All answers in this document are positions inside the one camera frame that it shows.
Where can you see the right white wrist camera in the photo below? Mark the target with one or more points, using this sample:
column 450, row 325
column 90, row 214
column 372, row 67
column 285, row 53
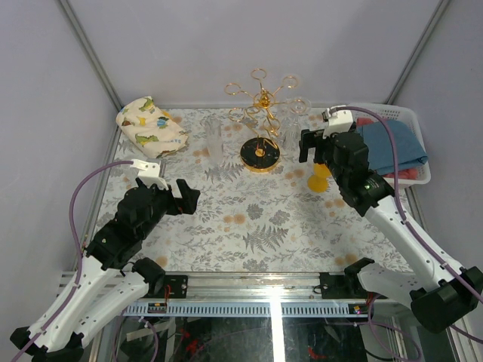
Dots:
column 337, row 119

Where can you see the red cloth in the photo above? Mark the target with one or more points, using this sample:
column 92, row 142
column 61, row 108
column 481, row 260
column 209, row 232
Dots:
column 407, row 174

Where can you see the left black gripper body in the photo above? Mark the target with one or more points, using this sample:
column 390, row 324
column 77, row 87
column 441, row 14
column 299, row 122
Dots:
column 166, row 202

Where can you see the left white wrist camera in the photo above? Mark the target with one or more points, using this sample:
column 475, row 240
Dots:
column 150, row 173

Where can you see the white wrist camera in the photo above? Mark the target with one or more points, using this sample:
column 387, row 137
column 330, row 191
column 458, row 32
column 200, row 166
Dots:
column 150, row 173
column 337, row 119

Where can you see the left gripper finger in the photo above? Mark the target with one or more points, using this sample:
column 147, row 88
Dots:
column 189, row 206
column 182, row 188

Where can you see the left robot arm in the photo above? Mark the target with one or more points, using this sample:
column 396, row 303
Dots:
column 78, row 313

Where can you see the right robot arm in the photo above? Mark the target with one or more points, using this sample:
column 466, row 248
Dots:
column 441, row 291

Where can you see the blue folded cloth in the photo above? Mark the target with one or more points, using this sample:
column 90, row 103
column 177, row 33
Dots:
column 400, row 147

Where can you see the tall clear flute glass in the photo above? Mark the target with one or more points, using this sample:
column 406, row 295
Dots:
column 214, row 140

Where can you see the gold wine glass rack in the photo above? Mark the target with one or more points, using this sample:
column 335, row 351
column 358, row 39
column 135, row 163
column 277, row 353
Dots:
column 261, row 153

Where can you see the white plastic basket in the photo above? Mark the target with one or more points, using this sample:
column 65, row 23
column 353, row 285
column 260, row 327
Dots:
column 413, row 161

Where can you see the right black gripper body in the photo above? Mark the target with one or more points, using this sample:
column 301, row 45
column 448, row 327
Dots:
column 329, row 152

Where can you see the floral table mat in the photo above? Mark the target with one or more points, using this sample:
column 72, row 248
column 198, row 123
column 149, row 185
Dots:
column 257, row 222

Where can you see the slim clear champagne flute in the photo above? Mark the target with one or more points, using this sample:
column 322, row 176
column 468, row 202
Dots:
column 293, row 110

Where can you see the aluminium front rail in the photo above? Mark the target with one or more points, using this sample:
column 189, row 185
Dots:
column 199, row 294

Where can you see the yellow plastic goblet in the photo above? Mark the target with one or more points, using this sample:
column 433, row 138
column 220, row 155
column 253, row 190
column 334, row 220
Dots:
column 318, row 181

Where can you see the dinosaur print cloth bag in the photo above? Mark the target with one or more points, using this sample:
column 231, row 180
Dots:
column 152, row 130

